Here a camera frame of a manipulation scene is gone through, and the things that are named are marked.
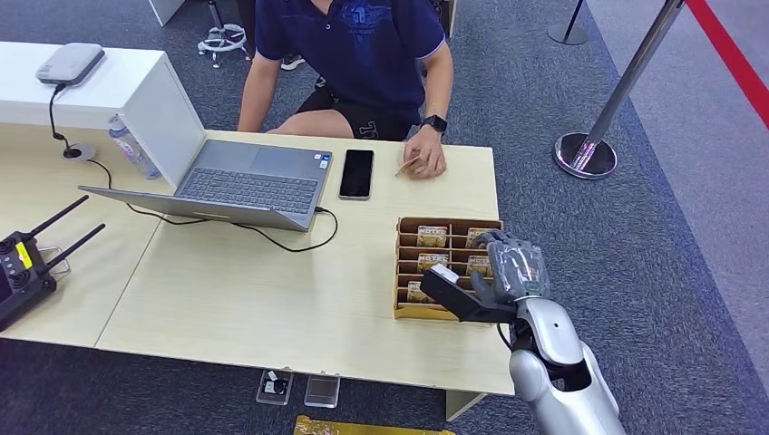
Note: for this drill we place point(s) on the person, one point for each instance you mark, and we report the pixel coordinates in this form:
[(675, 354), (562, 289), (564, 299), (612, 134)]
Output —
[(360, 48)]

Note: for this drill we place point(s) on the person's left forearm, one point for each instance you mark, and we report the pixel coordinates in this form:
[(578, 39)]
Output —
[(438, 90)]

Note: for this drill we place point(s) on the stool base with footring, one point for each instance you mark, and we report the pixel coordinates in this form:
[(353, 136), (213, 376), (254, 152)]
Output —
[(223, 41)]

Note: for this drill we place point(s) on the clear plastic water bottle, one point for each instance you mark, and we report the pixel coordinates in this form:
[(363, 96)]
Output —
[(129, 147)]

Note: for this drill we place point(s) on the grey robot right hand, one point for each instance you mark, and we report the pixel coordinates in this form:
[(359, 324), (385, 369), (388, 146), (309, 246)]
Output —
[(516, 267)]

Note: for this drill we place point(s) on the wooden card holder box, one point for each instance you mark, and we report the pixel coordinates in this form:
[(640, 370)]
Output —
[(408, 312)]

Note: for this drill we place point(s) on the white desk leg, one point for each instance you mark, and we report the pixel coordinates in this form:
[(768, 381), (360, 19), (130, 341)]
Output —
[(461, 405)]

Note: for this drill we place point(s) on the person's right forearm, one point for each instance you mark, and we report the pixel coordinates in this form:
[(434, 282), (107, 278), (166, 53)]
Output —
[(255, 108)]

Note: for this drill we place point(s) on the person's left hand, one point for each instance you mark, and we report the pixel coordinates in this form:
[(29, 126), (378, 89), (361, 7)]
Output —
[(429, 156)]

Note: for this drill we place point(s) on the clear acrylic stand with label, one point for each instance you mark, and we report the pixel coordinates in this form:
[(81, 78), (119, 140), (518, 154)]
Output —
[(274, 387)]

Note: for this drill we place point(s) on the white raised counter shelf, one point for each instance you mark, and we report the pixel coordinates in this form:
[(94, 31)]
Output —
[(120, 84)]

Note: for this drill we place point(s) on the chrome stanchion post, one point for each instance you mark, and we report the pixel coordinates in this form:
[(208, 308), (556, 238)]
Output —
[(586, 157)]

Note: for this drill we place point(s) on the white cabinet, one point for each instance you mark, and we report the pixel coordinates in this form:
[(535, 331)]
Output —
[(165, 9)]

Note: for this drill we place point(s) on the black smartphone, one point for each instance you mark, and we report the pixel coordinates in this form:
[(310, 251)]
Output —
[(356, 174)]

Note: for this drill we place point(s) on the black remote controller with antennas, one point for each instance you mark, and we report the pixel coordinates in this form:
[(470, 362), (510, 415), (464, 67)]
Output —
[(24, 282)]

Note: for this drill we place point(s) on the dark stanchion post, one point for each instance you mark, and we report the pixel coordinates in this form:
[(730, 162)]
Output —
[(568, 35)]

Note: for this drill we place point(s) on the grey flat device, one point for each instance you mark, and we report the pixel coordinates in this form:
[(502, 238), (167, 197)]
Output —
[(70, 62)]

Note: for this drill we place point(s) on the grey laptop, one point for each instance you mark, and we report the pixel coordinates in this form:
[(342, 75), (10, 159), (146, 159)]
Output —
[(252, 180)]

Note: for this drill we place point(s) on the red barrier belt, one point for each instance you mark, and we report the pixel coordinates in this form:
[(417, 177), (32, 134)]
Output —
[(730, 57)]

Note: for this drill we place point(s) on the yellow floor tape strip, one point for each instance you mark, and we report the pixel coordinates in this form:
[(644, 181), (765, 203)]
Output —
[(372, 428)]

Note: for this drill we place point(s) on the black smartwatch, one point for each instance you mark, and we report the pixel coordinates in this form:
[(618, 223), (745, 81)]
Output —
[(434, 123)]

